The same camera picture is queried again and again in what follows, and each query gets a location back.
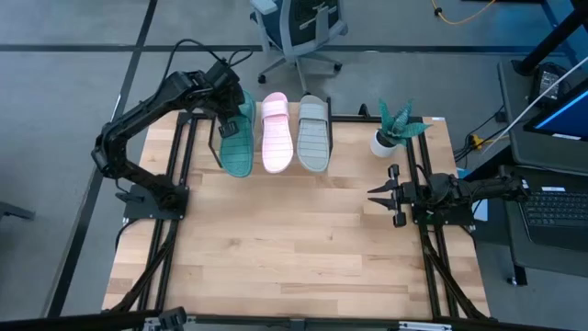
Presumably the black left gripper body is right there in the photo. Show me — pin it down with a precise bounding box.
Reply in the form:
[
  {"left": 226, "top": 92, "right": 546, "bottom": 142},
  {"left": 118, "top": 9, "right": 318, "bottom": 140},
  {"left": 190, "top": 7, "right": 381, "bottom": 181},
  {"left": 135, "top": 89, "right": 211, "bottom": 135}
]
[{"left": 211, "top": 80, "right": 247, "bottom": 139}]

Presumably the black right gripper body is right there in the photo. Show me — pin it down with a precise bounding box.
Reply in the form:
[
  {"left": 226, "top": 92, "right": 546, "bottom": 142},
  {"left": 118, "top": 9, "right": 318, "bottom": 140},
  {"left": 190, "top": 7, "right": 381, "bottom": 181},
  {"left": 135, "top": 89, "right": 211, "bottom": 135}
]
[{"left": 388, "top": 164, "right": 431, "bottom": 229}]

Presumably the green foam slipper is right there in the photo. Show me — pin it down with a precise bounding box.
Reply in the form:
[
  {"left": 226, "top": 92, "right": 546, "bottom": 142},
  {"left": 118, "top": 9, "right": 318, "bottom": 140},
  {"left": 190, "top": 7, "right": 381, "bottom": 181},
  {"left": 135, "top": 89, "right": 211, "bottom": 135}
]
[{"left": 218, "top": 89, "right": 257, "bottom": 179}]

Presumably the pink foam slipper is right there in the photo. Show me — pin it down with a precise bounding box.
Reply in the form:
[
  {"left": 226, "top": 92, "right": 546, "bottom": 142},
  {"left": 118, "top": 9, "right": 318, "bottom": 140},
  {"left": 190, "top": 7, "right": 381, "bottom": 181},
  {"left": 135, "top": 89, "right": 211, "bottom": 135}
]
[{"left": 260, "top": 91, "right": 295, "bottom": 175}]

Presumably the grey foam slipper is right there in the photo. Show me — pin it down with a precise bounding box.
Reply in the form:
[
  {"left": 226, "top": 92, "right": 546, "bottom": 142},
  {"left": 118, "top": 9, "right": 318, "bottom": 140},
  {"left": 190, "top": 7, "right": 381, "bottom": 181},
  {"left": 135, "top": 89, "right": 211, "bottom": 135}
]
[{"left": 296, "top": 94, "right": 332, "bottom": 174}]

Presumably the potted plant in white pot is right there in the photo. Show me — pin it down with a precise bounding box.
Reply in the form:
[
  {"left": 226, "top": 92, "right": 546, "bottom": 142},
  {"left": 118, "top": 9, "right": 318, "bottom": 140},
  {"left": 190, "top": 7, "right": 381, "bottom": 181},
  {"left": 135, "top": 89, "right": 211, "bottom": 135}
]
[{"left": 369, "top": 97, "right": 433, "bottom": 158}]

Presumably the yellow power plug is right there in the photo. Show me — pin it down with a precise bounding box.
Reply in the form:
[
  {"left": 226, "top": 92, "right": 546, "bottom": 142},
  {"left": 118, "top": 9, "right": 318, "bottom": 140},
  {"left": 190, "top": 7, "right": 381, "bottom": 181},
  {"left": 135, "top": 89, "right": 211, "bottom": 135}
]
[{"left": 467, "top": 132, "right": 487, "bottom": 152}]

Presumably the grey office chair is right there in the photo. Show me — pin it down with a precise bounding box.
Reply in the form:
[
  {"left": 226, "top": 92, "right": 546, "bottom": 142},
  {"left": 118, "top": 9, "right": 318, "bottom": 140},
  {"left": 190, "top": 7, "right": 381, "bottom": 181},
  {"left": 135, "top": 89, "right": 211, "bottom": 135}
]
[{"left": 250, "top": 0, "right": 349, "bottom": 93}]

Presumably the grey side desk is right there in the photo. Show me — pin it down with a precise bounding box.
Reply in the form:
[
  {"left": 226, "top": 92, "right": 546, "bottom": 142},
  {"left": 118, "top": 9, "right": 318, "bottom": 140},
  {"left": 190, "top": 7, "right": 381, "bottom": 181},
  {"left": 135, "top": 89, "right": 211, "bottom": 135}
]
[{"left": 468, "top": 59, "right": 588, "bottom": 286}]

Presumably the black laptop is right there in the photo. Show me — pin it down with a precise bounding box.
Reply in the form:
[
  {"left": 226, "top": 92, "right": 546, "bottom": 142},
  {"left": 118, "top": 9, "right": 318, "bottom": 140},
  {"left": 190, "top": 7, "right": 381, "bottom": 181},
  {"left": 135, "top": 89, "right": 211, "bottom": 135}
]
[{"left": 518, "top": 177, "right": 588, "bottom": 253}]

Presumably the black power adapter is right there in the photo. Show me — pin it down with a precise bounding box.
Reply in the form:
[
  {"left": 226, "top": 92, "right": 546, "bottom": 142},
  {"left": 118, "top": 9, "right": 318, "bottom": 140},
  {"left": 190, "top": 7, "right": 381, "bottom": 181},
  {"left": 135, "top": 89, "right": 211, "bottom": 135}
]
[{"left": 527, "top": 62, "right": 573, "bottom": 106}]

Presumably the monitor with blue screen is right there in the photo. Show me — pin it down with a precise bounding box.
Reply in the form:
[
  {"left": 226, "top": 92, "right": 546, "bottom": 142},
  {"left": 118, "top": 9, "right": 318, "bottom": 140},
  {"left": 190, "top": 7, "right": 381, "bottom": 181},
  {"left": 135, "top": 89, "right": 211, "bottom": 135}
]
[{"left": 523, "top": 77, "right": 588, "bottom": 143}]

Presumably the black stand pole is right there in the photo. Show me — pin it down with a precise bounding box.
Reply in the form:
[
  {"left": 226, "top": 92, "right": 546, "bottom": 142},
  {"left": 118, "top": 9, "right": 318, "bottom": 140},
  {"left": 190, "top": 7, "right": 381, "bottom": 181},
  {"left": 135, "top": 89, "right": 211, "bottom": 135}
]
[{"left": 512, "top": 0, "right": 588, "bottom": 77}]

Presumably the grey chair base leg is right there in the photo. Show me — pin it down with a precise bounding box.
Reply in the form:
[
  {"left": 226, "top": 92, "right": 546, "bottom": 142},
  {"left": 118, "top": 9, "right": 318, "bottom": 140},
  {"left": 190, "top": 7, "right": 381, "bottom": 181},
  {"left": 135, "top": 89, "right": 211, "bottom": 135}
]
[{"left": 0, "top": 200, "right": 37, "bottom": 223}]

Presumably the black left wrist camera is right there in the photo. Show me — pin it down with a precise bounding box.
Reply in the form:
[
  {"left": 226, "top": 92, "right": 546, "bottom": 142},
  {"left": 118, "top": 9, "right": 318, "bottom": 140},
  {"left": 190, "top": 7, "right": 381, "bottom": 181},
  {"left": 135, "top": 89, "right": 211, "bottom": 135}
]
[{"left": 205, "top": 60, "right": 240, "bottom": 88}]

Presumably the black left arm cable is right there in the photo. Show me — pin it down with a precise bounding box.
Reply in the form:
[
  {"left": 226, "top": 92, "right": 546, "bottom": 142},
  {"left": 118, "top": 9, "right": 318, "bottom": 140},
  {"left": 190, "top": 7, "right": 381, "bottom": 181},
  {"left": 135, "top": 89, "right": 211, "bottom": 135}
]
[{"left": 163, "top": 39, "right": 254, "bottom": 82}]

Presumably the black aluminium table frame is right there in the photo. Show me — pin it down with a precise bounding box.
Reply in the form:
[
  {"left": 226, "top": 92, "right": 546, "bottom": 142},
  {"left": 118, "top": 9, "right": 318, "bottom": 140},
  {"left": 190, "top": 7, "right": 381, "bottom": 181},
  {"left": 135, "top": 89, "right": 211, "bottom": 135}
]
[{"left": 0, "top": 103, "right": 588, "bottom": 331}]

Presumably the black floor cable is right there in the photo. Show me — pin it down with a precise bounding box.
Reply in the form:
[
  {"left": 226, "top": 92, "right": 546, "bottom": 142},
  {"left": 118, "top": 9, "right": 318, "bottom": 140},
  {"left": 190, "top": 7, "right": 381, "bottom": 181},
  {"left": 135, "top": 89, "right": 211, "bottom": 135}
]
[{"left": 452, "top": 106, "right": 506, "bottom": 163}]

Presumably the white cable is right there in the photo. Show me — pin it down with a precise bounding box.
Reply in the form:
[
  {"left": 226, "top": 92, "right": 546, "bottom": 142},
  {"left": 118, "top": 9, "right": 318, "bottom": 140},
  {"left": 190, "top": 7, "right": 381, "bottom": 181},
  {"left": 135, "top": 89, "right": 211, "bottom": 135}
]
[{"left": 481, "top": 54, "right": 588, "bottom": 155}]

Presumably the yellow cable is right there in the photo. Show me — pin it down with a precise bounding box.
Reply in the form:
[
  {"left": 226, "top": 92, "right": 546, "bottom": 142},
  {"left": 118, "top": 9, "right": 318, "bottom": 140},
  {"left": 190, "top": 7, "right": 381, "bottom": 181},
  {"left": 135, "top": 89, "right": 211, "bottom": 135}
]
[{"left": 430, "top": 0, "right": 497, "bottom": 26}]

